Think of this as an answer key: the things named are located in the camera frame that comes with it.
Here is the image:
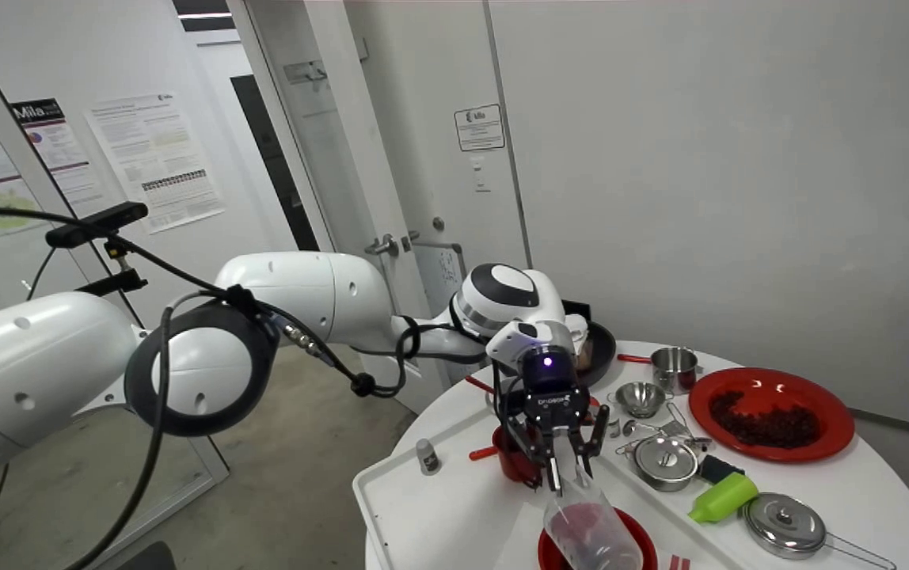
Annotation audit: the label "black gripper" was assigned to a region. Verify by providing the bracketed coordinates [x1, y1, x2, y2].
[495, 348, 611, 494]

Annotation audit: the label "red plastic jug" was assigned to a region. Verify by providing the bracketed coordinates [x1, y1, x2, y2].
[491, 427, 541, 487]

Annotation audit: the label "clear plastic measuring jug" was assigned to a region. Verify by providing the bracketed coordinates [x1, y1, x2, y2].
[541, 478, 643, 570]

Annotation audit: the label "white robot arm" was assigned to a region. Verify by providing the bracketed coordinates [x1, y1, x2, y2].
[0, 254, 613, 467]

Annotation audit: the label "small steel bowl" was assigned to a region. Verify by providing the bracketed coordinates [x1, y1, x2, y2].
[613, 382, 660, 419]

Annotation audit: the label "red plastic bowl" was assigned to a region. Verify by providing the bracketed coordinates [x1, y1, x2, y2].
[534, 506, 657, 570]

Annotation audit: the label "black frying pan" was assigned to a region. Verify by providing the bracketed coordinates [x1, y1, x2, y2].
[575, 324, 616, 385]

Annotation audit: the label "small steel saucepan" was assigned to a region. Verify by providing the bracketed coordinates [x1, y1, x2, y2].
[629, 348, 701, 393]

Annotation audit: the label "small steel shaker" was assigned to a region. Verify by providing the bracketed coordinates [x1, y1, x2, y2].
[414, 440, 443, 474]

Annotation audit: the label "round white table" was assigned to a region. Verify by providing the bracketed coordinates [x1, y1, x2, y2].
[350, 382, 909, 570]

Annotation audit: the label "red chopsticks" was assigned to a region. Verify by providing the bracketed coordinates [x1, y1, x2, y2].
[667, 554, 690, 570]

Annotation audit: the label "green plastic bottle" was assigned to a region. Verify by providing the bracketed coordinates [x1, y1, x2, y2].
[690, 456, 758, 524]

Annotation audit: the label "red plate with beans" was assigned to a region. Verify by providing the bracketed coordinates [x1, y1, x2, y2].
[686, 368, 855, 463]

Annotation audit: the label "steel pot lid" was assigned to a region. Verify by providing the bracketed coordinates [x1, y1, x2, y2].
[737, 491, 896, 570]

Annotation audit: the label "wall notice sign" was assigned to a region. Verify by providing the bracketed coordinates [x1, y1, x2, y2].
[453, 104, 505, 151]

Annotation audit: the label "black camera stand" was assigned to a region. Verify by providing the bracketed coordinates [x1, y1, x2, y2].
[21, 199, 150, 298]

